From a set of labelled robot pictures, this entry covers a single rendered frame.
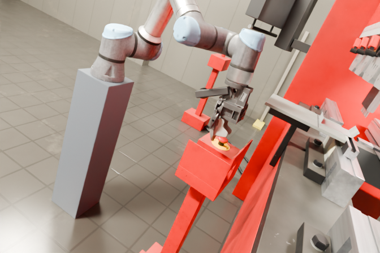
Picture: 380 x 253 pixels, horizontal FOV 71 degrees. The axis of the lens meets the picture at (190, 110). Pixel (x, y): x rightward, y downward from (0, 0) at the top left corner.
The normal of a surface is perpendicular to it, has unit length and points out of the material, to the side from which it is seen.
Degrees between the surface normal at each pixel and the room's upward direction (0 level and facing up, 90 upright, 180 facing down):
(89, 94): 90
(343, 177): 90
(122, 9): 90
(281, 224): 0
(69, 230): 0
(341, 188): 90
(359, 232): 0
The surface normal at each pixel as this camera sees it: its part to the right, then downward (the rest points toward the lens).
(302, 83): -0.42, 0.22
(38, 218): 0.34, -0.86
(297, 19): -0.68, 0.04
